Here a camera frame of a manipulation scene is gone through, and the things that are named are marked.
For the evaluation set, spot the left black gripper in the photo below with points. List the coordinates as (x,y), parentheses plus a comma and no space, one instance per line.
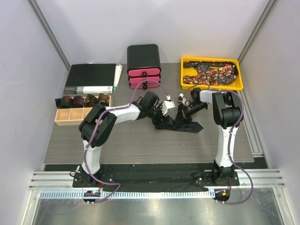
(159,124)

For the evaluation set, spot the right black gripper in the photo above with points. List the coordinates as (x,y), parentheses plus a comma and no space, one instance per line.
(182,116)

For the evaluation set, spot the blue brown striped tie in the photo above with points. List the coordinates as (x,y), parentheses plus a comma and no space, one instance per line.
(193,127)

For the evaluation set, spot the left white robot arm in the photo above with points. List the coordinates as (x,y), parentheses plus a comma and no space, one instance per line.
(96,128)

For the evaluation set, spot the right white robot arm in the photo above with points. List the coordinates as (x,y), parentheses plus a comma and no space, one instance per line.
(227,114)

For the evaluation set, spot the colourful floral tie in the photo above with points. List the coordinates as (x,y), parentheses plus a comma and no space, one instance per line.
(211,72)

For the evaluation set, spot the black pink drawer box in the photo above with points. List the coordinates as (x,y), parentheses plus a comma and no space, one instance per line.
(143,66)

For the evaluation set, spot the rolled brown patterned tie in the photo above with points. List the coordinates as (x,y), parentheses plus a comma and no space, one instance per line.
(90,101)

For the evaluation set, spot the black flat box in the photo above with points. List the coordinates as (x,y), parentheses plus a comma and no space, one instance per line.
(90,79)

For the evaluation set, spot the rolled navy striped tie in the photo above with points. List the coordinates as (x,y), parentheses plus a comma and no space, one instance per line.
(78,102)

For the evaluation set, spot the wooden compartment organizer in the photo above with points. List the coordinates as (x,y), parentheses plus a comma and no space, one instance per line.
(73,116)

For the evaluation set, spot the rolled red dark tie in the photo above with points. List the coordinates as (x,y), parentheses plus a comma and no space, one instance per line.
(64,103)

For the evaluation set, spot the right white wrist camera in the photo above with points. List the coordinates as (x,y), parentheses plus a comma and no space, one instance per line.
(181,99)

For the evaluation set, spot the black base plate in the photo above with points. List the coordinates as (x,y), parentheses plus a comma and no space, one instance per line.
(153,178)

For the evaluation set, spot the white slotted cable duct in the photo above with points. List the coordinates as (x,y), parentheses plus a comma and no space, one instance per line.
(87,194)

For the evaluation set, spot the aluminium frame rail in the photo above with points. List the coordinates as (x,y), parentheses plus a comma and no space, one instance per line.
(51,180)

